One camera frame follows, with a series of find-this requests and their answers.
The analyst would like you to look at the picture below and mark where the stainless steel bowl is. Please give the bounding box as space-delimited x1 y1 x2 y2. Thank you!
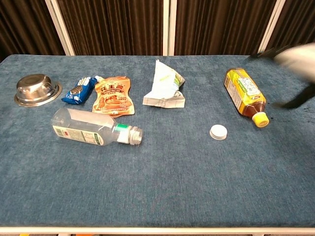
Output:
14 73 63 107

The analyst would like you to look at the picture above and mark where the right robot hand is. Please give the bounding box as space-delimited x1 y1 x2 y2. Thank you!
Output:
250 42 315 109

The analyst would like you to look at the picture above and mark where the white partition frame post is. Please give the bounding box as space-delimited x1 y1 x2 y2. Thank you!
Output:
162 0 177 56
256 0 286 56
45 0 75 56

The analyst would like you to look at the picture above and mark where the orange peanut butter pouch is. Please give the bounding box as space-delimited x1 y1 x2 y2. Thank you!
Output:
92 75 135 118

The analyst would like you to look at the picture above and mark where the dark brown pleated curtain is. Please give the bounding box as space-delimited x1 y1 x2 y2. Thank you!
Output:
0 0 66 62
174 0 278 56
264 0 315 51
57 0 164 56

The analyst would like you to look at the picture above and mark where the white ribbed bottle cap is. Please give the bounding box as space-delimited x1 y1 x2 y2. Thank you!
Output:
209 124 228 141

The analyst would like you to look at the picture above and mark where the blue fabric table cover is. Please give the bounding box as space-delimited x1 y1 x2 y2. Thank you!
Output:
0 54 315 228

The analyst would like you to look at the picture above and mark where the yellow tea bottle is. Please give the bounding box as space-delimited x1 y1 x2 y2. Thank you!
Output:
223 67 270 128

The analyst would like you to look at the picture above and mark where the clear plastic bottle green label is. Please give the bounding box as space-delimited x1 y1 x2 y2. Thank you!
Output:
51 107 143 146

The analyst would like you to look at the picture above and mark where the blue cookie packet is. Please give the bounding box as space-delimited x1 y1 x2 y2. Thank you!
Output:
61 76 99 105

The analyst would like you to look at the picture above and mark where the white table frame edge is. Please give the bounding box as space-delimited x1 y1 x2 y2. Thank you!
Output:
0 226 315 236

